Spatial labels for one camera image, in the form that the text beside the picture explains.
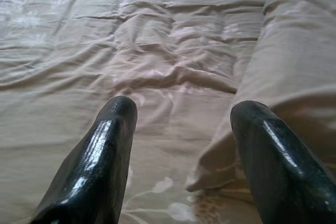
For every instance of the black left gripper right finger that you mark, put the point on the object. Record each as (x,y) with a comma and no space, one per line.
(275,169)

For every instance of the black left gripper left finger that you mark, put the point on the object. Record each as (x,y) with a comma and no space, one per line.
(92,161)

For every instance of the bed with grey floral sheet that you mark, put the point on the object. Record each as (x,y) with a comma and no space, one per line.
(78,64)

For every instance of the plain grey pillow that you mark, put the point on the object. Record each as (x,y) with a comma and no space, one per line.
(294,51)

